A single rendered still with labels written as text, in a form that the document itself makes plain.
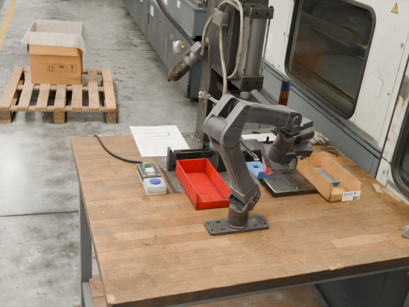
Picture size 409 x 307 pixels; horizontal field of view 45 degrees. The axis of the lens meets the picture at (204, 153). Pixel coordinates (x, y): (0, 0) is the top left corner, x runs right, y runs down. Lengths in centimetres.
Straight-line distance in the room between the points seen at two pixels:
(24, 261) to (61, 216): 46
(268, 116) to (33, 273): 177
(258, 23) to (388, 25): 65
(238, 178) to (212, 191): 31
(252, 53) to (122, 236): 76
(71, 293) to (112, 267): 130
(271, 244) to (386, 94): 91
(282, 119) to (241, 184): 22
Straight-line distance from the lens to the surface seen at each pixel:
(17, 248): 300
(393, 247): 167
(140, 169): 179
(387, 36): 218
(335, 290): 256
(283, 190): 178
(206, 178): 181
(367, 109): 226
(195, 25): 488
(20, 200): 343
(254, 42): 175
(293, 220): 166
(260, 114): 139
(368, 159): 222
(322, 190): 184
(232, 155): 137
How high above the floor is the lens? 177
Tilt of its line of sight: 26 degrees down
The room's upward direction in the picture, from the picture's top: 6 degrees clockwise
